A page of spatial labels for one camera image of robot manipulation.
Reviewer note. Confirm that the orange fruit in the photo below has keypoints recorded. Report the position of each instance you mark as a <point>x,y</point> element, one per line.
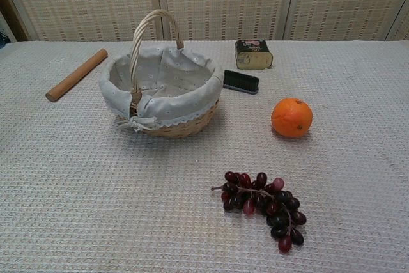
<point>291,117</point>

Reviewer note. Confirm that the wicker basket with cloth liner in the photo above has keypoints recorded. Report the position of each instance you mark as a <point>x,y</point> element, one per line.
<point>179,100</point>

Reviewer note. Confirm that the dark green tin can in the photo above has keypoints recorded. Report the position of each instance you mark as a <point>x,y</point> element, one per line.
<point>254,55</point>

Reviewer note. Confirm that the bunch of dark red grapes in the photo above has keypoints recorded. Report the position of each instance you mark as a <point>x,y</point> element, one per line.
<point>268,206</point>

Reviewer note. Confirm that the woven bamboo folding screen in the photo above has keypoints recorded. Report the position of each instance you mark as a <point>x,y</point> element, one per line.
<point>223,1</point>

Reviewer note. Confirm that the white woven tablecloth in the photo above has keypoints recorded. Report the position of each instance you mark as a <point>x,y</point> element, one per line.
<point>96,190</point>

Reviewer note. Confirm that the wooden rolling pin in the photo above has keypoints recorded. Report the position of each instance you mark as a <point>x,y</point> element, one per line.
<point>76,74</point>

